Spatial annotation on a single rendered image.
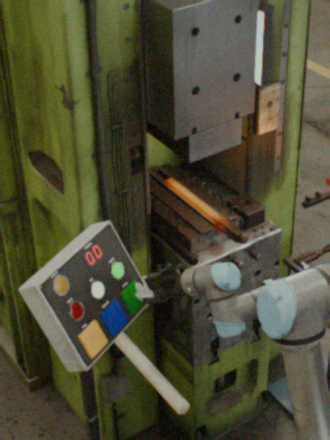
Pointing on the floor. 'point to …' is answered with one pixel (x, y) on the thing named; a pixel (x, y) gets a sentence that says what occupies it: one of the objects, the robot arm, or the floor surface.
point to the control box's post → (89, 404)
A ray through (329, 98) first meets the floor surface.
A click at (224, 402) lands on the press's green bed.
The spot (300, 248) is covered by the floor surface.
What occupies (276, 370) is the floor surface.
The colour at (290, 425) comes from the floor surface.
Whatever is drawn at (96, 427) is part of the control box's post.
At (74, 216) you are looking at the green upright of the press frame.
